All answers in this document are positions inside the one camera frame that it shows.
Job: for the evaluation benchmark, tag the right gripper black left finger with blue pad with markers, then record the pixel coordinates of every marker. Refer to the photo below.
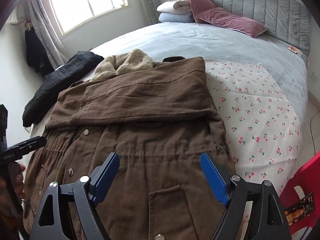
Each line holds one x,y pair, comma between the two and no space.
53,218

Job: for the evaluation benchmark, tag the brown jacket with fleece collar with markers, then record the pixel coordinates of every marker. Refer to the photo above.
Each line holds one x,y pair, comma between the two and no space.
159,121

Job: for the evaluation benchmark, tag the person's left hand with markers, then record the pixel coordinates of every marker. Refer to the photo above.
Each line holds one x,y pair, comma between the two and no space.
10,222

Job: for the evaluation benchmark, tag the dark snack packet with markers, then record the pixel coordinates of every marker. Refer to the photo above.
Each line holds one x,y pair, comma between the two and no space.
301,209

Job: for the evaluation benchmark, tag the red plastic stool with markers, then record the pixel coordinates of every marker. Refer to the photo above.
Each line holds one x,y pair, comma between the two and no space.
305,180

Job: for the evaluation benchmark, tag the cherry print white blanket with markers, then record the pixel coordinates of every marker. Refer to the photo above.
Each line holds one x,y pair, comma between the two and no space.
263,131

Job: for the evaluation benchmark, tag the black garment on bed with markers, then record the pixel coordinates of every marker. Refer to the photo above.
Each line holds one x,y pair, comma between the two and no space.
46,96

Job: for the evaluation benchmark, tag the grey curtain left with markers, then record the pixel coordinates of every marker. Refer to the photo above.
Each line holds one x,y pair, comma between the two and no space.
37,15

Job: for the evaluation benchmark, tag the light blue bed cover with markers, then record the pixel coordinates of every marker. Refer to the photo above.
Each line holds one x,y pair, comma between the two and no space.
167,39

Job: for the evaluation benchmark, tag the grey padded headboard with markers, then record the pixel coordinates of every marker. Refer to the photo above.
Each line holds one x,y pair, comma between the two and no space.
286,20

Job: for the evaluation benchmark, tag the folded light blue blanket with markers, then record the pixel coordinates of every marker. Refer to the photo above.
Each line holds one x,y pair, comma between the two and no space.
182,18

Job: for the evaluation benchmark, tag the pink velvet pillow front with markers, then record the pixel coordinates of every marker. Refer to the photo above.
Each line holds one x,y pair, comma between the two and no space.
224,19

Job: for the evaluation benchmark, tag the pink velvet pillow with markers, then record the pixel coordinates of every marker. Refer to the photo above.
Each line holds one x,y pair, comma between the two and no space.
224,19
199,6

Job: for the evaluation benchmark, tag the grey patterned curtain right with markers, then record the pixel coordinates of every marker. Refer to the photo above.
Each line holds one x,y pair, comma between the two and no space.
150,11

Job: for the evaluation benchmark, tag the folded white blanket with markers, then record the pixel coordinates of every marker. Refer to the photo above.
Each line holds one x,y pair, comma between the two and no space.
175,7

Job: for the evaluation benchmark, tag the pink velvet pillow back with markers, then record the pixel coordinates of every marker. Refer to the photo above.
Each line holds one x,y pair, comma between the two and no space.
199,6

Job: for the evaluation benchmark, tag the dark clothes hanging on wall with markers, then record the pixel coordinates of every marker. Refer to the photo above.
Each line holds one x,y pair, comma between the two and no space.
36,55

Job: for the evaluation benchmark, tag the wall socket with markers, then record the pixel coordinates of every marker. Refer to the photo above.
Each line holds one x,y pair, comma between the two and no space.
314,77

